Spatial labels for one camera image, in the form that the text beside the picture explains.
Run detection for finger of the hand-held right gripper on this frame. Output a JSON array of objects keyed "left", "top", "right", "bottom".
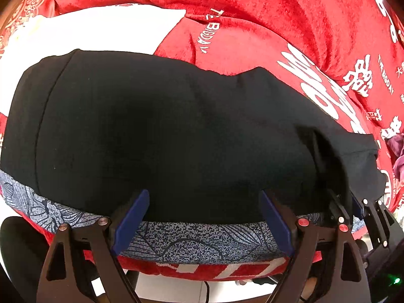
[
  {"left": 352, "top": 195, "right": 399, "bottom": 251},
  {"left": 325, "top": 189, "right": 351, "bottom": 226}
]

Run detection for purple cloth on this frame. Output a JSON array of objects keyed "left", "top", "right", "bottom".
[{"left": 386, "top": 134, "right": 404, "bottom": 180}]

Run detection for black pants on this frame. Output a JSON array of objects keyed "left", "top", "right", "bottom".
[{"left": 0, "top": 49, "right": 387, "bottom": 224}]

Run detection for grey floral patterned cloth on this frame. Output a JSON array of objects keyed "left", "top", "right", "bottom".
[{"left": 0, "top": 169, "right": 363, "bottom": 258}]

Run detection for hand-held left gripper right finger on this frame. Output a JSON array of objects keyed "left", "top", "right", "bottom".
[{"left": 259, "top": 190, "right": 370, "bottom": 303}]

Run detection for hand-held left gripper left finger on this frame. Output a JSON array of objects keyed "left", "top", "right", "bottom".
[{"left": 36, "top": 189, "right": 150, "bottom": 303}]

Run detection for red printed blanket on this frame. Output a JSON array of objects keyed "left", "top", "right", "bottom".
[{"left": 0, "top": 0, "right": 404, "bottom": 283}]

